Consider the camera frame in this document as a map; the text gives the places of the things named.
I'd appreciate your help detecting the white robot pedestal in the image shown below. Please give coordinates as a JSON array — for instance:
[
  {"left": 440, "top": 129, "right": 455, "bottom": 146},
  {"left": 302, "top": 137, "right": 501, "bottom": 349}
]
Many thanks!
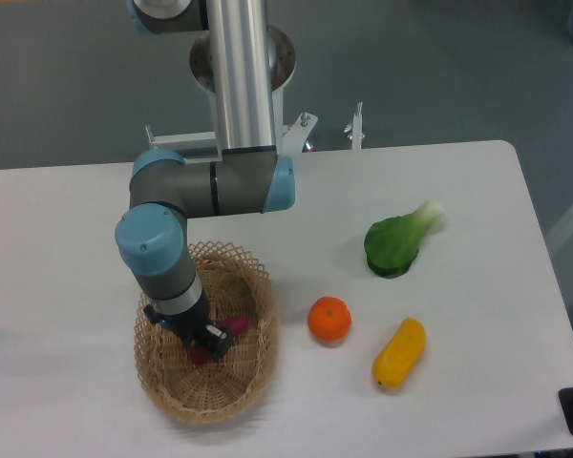
[{"left": 144, "top": 26, "right": 367, "bottom": 163}]

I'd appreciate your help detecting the orange mandarin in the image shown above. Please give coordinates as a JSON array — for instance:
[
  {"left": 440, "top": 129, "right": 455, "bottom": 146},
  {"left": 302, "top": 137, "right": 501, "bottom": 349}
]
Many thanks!
[{"left": 308, "top": 296, "right": 351, "bottom": 343}]

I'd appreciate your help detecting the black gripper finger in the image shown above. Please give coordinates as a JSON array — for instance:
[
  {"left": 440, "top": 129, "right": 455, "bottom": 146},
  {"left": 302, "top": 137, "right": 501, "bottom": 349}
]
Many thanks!
[{"left": 195, "top": 324, "right": 233, "bottom": 362}]

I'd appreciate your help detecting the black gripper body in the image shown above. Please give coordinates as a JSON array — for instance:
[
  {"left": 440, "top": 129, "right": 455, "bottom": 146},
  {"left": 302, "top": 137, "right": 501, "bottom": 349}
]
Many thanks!
[{"left": 143, "top": 300, "right": 212, "bottom": 347}]

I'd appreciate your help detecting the woven wicker basket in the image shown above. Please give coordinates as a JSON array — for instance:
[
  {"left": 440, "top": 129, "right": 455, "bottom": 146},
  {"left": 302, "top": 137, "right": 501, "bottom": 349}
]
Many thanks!
[{"left": 134, "top": 241, "right": 280, "bottom": 425}]

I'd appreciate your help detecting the purple sweet potato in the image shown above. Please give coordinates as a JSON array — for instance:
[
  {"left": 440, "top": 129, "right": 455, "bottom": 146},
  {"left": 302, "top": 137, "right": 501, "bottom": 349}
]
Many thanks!
[{"left": 190, "top": 316, "right": 248, "bottom": 365}]

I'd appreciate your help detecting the yellow mango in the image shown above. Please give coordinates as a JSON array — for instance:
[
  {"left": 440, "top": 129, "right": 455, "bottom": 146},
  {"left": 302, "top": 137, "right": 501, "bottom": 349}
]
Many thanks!
[{"left": 371, "top": 318, "right": 427, "bottom": 389}]

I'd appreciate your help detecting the green bok choy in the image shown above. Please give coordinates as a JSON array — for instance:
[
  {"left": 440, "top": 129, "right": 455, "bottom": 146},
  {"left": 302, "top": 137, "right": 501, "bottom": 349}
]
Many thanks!
[{"left": 364, "top": 200, "right": 445, "bottom": 279}]

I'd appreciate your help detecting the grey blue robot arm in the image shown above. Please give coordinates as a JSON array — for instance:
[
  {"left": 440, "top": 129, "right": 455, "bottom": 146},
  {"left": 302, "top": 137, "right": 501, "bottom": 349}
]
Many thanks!
[{"left": 115, "top": 1, "right": 295, "bottom": 360}]

